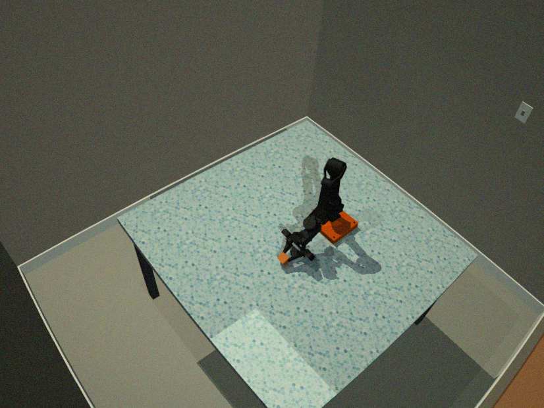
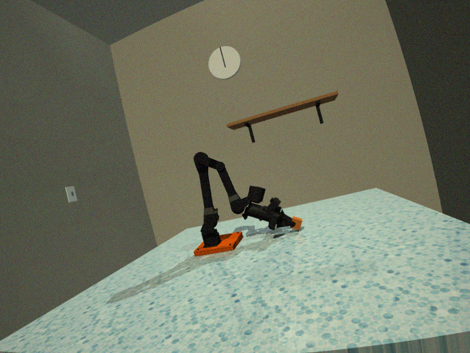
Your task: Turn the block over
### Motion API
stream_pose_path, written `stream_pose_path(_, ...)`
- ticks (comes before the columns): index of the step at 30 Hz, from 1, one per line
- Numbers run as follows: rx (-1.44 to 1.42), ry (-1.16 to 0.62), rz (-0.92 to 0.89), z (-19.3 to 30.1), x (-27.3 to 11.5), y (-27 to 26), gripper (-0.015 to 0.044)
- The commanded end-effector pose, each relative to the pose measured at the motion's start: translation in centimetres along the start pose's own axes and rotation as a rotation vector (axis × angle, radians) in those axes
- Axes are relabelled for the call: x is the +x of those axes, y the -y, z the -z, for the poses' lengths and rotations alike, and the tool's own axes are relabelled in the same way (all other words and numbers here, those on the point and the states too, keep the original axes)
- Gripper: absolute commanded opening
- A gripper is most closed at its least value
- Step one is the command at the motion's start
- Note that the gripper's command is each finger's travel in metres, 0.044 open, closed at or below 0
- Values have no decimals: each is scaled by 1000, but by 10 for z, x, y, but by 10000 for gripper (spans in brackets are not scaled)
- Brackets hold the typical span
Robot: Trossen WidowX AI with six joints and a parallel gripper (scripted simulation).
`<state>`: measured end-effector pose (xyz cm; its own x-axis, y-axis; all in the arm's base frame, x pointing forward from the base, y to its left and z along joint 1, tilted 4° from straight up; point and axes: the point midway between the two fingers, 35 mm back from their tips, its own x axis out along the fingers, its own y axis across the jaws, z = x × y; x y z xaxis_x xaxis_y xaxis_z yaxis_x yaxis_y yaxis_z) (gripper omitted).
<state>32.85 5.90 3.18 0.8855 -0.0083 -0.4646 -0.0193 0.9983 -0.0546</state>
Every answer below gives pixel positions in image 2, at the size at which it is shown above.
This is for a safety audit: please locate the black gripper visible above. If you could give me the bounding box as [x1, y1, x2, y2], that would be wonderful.
[258, 206, 296, 230]

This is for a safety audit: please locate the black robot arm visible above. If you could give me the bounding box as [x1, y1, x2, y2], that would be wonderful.
[193, 152, 281, 248]

